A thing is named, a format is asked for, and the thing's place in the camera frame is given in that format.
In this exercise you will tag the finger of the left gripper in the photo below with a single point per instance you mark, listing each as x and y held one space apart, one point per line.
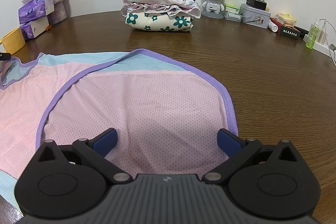
5 56

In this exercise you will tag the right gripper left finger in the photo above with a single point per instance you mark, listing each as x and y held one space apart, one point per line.
63 181

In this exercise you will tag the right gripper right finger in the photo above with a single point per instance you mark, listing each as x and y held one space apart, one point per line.
266 181

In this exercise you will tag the pink blue mesh vest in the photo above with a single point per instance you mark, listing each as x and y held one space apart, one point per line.
166 113

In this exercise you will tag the yellow ceramic mug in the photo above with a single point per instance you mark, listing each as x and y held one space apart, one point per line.
13 41

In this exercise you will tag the lower purple tissue pack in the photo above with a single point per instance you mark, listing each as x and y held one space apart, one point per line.
32 29

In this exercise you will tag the purple tissue pack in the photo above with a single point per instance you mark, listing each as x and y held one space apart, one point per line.
32 29
34 9

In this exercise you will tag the upper purple tissue pack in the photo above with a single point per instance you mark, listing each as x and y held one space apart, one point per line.
34 9

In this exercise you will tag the green spray bottle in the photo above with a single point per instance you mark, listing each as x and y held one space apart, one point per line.
312 35

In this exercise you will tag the white power strip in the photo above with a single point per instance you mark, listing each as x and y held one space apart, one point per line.
323 48

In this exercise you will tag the black red gift box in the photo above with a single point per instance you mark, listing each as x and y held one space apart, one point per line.
290 32

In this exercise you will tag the white small tube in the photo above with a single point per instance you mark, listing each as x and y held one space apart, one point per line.
272 26

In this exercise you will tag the folded green flower garment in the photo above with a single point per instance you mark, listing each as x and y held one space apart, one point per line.
160 22

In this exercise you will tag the folded pink floral garment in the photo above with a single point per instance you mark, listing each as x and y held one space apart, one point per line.
171 7

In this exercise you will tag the white green small boxes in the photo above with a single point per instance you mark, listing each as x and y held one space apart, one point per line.
232 13

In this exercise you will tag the black charger on tin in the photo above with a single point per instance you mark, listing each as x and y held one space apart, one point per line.
257 4

